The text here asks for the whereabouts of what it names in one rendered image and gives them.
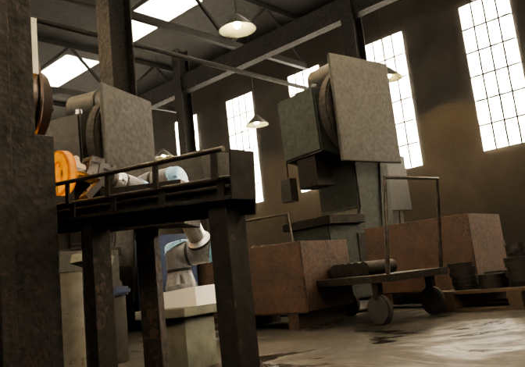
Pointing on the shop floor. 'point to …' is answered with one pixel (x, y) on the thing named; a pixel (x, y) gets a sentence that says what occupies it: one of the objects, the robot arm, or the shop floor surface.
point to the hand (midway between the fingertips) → (62, 167)
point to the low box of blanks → (297, 282)
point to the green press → (341, 151)
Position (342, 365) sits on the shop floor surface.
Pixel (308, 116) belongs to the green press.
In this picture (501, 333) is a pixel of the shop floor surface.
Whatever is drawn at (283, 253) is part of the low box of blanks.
